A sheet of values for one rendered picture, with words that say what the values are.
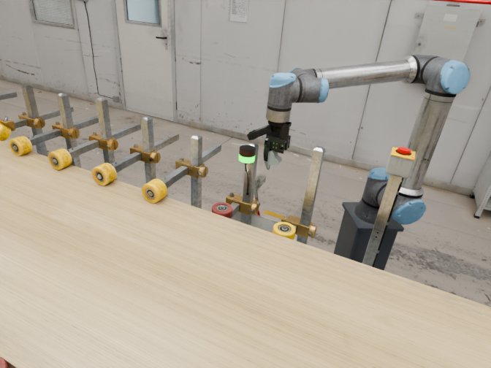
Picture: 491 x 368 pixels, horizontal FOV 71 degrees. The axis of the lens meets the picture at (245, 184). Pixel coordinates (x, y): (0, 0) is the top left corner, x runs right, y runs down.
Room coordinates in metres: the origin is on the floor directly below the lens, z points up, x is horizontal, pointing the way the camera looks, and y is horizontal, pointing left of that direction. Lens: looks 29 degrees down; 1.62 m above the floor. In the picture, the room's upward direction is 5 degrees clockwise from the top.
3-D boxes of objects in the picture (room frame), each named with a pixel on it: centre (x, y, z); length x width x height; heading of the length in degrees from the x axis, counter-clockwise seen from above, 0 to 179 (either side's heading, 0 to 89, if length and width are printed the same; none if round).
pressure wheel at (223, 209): (1.08, 0.08, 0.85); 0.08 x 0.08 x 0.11
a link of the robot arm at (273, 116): (1.25, -0.10, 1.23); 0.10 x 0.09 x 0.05; 157
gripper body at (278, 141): (1.25, -0.11, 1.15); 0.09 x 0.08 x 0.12; 67
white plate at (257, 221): (1.21, -0.05, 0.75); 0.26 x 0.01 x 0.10; 67
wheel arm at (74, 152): (1.53, 0.71, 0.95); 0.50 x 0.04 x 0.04; 157
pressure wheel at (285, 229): (0.98, -0.15, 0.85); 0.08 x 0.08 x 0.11
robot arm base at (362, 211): (1.60, -0.71, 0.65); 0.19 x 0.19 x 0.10
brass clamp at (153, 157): (1.41, 0.47, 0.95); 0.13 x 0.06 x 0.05; 67
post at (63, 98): (1.59, 0.91, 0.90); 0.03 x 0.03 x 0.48; 67
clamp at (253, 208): (1.21, 0.01, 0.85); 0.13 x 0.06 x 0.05; 67
